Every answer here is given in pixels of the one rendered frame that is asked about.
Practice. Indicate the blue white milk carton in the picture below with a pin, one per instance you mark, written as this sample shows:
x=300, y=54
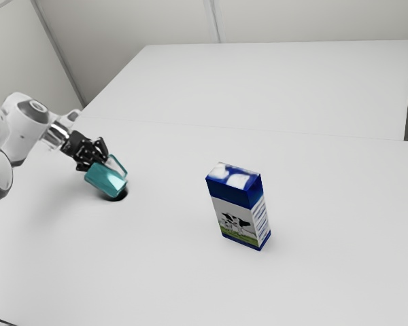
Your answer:
x=236, y=207

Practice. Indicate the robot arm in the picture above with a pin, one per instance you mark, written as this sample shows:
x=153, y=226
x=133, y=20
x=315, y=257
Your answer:
x=17, y=129

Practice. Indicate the teal faceted mug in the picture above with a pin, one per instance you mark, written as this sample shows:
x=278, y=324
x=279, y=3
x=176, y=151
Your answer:
x=106, y=179

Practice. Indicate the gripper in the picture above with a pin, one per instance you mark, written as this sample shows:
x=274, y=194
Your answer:
x=74, y=142

